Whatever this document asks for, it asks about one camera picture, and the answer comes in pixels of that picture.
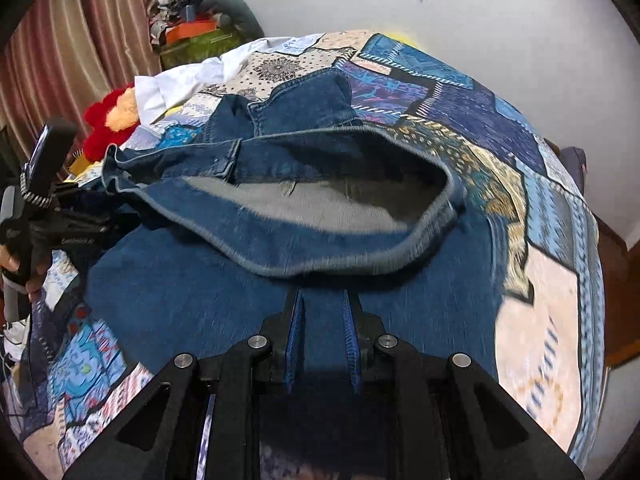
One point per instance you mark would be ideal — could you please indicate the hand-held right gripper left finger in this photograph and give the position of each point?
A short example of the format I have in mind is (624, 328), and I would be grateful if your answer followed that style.
(297, 340)

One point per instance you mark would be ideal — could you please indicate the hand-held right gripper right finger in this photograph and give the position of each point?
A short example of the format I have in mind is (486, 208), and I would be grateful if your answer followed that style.
(350, 340)

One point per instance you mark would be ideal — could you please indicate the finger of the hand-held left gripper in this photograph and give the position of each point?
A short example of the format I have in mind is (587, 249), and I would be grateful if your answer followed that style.
(107, 220)

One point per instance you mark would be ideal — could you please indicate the blue denim jacket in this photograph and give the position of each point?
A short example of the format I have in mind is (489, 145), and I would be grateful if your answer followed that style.
(250, 290)

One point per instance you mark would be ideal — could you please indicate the pile of clothes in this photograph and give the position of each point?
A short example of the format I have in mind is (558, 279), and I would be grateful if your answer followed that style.
(175, 0)

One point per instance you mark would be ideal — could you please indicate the person's left hand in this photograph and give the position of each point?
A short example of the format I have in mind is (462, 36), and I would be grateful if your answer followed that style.
(39, 280)

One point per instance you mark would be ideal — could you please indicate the red plush toy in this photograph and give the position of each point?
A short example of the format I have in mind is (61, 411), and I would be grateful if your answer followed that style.
(102, 120)

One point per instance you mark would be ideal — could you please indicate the white cloth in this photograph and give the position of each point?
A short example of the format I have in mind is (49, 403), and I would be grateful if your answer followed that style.
(190, 80)

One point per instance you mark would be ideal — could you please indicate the striped red beige curtain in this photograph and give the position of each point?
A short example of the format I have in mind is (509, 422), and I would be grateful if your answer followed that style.
(75, 35)

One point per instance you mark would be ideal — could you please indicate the green patterned box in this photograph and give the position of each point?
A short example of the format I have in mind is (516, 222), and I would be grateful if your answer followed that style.
(200, 49)

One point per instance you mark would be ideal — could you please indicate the patchwork blanket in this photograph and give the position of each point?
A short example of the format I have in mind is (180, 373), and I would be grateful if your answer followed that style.
(540, 285)

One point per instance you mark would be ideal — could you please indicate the orange box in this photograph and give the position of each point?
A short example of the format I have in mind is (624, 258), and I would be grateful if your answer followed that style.
(187, 32)

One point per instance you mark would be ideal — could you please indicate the grey backpack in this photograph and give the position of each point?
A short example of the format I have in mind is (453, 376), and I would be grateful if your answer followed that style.
(575, 170)

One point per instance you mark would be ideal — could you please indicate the wooden bed frame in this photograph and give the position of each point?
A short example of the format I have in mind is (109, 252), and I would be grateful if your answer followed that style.
(552, 147)

